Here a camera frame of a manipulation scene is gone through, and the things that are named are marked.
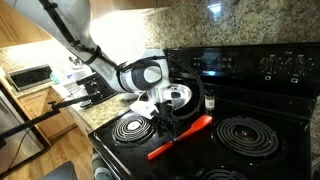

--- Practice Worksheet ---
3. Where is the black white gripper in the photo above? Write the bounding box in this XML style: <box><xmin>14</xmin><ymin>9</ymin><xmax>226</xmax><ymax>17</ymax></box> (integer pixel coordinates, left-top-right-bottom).
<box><xmin>147</xmin><ymin>85</ymin><xmax>180</xmax><ymax>140</ymax></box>

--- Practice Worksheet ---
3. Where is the red silicone spatula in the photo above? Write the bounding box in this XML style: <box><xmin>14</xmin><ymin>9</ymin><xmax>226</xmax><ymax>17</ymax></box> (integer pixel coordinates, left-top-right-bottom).
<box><xmin>147</xmin><ymin>115</ymin><xmax>213</xmax><ymax>160</ymax></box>

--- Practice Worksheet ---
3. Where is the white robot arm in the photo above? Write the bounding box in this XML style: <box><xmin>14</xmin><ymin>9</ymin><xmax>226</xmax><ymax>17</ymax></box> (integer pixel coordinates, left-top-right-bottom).
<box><xmin>3</xmin><ymin>0</ymin><xmax>172</xmax><ymax>105</ymax></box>

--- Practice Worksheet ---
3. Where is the stainless steel pan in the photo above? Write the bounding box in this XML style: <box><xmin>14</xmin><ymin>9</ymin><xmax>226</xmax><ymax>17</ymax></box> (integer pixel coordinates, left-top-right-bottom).
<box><xmin>162</xmin><ymin>83</ymin><xmax>192</xmax><ymax>110</ymax></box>

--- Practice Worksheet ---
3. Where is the small spice jar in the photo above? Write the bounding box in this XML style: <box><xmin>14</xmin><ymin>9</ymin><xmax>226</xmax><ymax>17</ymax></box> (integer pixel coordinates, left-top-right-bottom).
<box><xmin>205</xmin><ymin>89</ymin><xmax>215</xmax><ymax>110</ymax></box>

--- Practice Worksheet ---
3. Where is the black coffee maker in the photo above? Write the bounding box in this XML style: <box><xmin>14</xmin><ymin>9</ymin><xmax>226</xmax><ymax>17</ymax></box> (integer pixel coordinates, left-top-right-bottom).
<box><xmin>76</xmin><ymin>72</ymin><xmax>116</xmax><ymax>108</ymax></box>

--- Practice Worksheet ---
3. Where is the hanging kitchen towel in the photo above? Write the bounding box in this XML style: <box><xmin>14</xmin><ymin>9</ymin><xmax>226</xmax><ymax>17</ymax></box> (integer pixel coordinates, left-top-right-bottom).
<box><xmin>92</xmin><ymin>153</ymin><xmax>114</xmax><ymax>180</ymax></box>

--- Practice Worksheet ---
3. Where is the black electric stove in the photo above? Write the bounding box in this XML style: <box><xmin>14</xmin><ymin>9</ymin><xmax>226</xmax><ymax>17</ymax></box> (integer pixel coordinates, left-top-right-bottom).
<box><xmin>89</xmin><ymin>43</ymin><xmax>320</xmax><ymax>180</ymax></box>

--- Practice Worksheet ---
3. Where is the dark chair seat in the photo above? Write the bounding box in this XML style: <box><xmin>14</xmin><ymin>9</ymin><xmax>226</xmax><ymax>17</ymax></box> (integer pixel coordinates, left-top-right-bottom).
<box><xmin>40</xmin><ymin>161</ymin><xmax>78</xmax><ymax>180</ymax></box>

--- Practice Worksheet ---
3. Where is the silver toaster oven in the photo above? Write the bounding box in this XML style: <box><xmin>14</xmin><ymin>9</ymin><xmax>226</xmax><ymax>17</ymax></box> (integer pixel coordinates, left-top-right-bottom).
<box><xmin>8</xmin><ymin>64</ymin><xmax>52</xmax><ymax>91</ymax></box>

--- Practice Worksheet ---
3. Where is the wooden upper cabinet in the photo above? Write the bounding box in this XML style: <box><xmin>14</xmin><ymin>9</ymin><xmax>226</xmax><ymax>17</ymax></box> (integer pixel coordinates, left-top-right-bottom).
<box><xmin>0</xmin><ymin>0</ymin><xmax>52</xmax><ymax>48</ymax></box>

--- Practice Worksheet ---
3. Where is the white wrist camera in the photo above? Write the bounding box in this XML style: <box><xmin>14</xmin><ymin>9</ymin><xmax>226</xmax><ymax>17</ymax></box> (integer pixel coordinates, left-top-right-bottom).
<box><xmin>130</xmin><ymin>100</ymin><xmax>159</xmax><ymax>120</ymax></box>

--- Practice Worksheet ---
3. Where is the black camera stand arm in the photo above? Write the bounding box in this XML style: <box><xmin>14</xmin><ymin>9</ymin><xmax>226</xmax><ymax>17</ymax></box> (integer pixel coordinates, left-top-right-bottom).
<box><xmin>0</xmin><ymin>93</ymin><xmax>99</xmax><ymax>149</ymax></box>

